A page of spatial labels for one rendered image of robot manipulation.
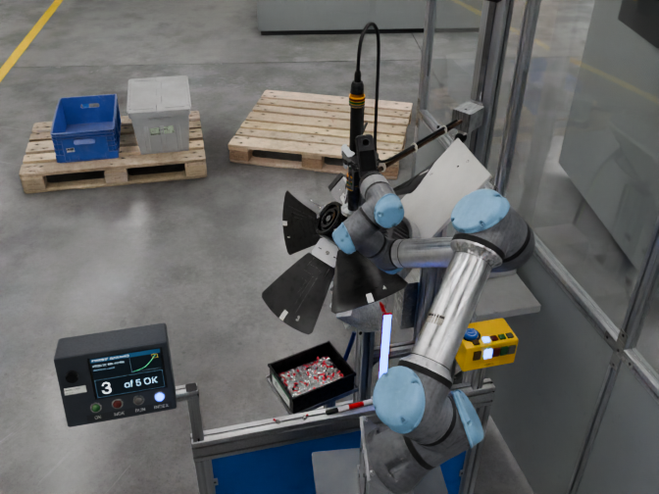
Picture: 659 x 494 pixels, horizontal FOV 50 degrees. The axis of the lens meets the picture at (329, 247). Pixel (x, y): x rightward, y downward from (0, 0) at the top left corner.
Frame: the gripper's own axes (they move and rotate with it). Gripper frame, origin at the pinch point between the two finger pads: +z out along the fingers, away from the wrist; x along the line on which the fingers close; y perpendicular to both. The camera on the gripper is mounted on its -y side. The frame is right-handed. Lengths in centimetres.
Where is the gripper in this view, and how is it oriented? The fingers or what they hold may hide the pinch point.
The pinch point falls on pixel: (352, 144)
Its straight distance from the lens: 201.8
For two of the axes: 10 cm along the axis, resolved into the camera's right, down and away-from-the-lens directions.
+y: -0.1, 8.2, 5.8
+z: -2.5, -5.6, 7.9
